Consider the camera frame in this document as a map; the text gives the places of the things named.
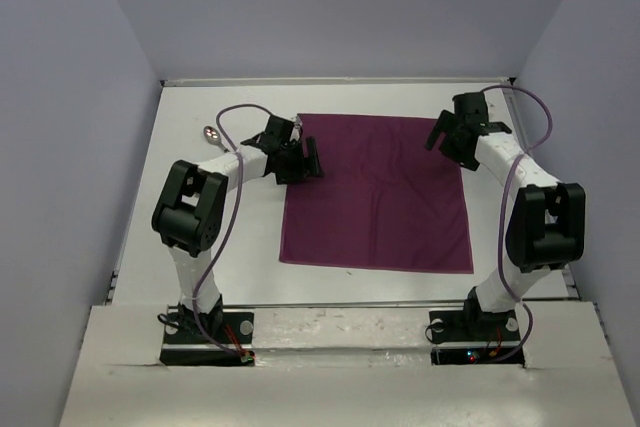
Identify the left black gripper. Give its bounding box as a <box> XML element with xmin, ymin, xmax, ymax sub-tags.
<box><xmin>275</xmin><ymin>137</ymin><xmax>324</xmax><ymax>185</ymax></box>

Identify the purple cloth napkin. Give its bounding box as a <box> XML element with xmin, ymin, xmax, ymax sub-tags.
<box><xmin>279</xmin><ymin>113</ymin><xmax>474</xmax><ymax>274</ymax></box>

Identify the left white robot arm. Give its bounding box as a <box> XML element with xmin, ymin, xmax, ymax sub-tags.
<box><xmin>151</xmin><ymin>115</ymin><xmax>324</xmax><ymax>342</ymax></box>

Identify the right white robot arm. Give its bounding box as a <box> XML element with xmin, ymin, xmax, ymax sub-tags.
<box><xmin>425</xmin><ymin>91</ymin><xmax>586</xmax><ymax>339</ymax></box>

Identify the metal spoon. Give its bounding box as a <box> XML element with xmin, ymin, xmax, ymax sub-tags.
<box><xmin>202</xmin><ymin>125</ymin><xmax>237</xmax><ymax>153</ymax></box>

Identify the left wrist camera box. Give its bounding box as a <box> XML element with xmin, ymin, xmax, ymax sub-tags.
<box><xmin>290</xmin><ymin>116</ymin><xmax>304</xmax><ymax>141</ymax></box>

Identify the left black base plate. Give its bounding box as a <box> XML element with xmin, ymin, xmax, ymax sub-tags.
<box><xmin>157</xmin><ymin>304</ymin><xmax>256</xmax><ymax>367</ymax></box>

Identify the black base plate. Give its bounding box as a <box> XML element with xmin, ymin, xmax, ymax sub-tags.
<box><xmin>157</xmin><ymin>304</ymin><xmax>256</xmax><ymax>367</ymax></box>
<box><xmin>424</xmin><ymin>292</ymin><xmax>524</xmax><ymax>365</ymax></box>

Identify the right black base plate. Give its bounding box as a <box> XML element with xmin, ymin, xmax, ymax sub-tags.
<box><xmin>424</xmin><ymin>292</ymin><xmax>524</xmax><ymax>365</ymax></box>

